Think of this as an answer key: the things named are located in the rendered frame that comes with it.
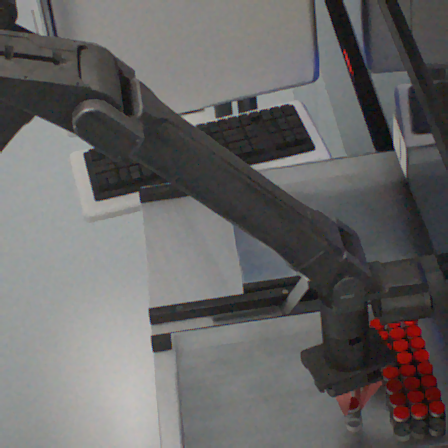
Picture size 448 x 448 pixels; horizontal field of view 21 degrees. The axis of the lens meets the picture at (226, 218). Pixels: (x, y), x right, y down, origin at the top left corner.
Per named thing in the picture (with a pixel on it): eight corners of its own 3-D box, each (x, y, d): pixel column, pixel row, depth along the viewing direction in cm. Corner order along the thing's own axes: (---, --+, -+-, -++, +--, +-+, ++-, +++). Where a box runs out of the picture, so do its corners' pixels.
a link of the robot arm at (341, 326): (313, 274, 144) (322, 307, 140) (371, 265, 145) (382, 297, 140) (317, 316, 149) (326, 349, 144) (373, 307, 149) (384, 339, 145)
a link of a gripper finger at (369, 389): (386, 419, 154) (383, 367, 148) (334, 438, 153) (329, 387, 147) (363, 383, 159) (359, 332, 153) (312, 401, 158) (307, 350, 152)
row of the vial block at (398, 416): (384, 340, 169) (383, 316, 166) (412, 441, 155) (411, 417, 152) (368, 342, 169) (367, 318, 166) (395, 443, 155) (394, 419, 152)
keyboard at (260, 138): (294, 108, 227) (293, 97, 226) (315, 150, 217) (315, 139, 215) (83, 157, 223) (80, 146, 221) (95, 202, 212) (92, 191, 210)
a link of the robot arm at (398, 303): (317, 228, 141) (332, 281, 135) (415, 211, 142) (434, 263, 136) (322, 297, 150) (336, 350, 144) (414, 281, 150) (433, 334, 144)
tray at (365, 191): (433, 160, 199) (433, 143, 196) (475, 266, 179) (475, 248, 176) (225, 192, 198) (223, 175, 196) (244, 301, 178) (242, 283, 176)
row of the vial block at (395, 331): (400, 338, 169) (400, 314, 166) (430, 438, 155) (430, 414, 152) (385, 340, 169) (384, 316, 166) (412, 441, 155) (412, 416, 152)
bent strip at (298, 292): (308, 303, 176) (305, 273, 173) (312, 317, 174) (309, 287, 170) (212, 318, 176) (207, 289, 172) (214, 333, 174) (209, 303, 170)
